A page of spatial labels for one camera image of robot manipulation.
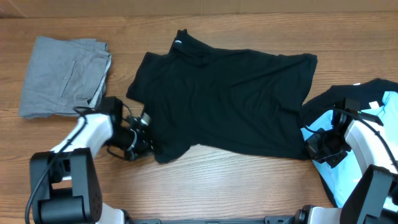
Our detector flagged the black t-shirt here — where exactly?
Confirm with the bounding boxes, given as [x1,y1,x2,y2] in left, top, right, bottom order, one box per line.
[126,30,318,163]

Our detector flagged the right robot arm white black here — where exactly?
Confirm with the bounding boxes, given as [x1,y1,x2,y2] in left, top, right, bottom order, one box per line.
[289,98,397,224]

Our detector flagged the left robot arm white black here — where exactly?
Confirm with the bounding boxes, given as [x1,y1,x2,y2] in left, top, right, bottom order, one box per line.
[24,96,154,223]

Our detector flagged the light blue garment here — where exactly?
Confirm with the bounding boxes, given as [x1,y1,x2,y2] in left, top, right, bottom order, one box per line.
[305,91,397,208]

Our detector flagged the black garment under pile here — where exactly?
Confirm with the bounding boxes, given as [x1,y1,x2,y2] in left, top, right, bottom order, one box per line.
[301,78,397,206]

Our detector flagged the folded grey shorts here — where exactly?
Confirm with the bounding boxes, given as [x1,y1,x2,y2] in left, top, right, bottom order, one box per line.
[19,36,111,118]

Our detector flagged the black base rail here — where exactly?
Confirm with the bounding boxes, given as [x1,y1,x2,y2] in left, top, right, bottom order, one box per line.
[126,215,307,224]

